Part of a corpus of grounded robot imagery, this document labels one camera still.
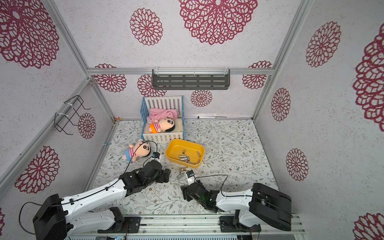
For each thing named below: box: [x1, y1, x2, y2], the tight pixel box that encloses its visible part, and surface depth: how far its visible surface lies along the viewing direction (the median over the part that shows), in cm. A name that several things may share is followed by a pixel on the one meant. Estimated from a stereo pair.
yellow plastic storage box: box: [165, 138, 205, 169], surface depth 102 cm
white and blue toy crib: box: [140, 95, 185, 143], surface depth 109 cm
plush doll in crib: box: [148, 117, 175, 134], surface depth 103 cm
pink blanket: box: [147, 108, 180, 124], surface depth 112 cm
